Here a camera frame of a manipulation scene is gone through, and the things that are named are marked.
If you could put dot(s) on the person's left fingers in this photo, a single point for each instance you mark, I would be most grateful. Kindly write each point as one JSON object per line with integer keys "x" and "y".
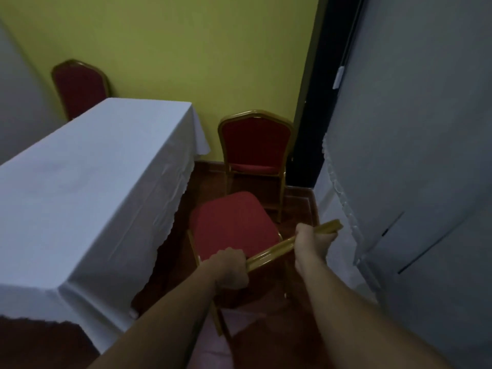
{"x": 240, "y": 265}

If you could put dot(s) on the person's left hand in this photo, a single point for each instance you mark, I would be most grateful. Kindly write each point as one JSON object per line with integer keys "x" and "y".
{"x": 228, "y": 268}

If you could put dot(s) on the person's right thumb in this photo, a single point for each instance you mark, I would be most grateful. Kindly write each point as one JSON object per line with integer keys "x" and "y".
{"x": 326, "y": 239}

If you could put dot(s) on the black door frame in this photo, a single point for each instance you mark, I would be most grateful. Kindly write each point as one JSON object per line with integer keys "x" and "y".
{"x": 326, "y": 92}

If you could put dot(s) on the white tablecloth with scalloped edge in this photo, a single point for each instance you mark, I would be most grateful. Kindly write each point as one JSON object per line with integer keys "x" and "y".
{"x": 88, "y": 195}
{"x": 346, "y": 226}

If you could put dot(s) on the red gold-framed banquet chair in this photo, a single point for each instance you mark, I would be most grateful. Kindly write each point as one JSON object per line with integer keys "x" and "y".
{"x": 80, "y": 88}
{"x": 234, "y": 226}
{"x": 255, "y": 144}

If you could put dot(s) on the person's right hand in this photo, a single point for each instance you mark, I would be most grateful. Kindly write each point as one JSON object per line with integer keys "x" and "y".
{"x": 310, "y": 247}

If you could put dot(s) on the white door sensor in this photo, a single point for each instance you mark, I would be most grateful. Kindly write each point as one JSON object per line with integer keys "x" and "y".
{"x": 338, "y": 77}

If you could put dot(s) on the person's left forearm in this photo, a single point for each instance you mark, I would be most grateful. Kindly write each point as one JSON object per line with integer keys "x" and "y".
{"x": 161, "y": 322}

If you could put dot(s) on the person's right forearm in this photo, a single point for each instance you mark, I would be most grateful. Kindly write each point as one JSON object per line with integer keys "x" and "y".
{"x": 357, "y": 326}

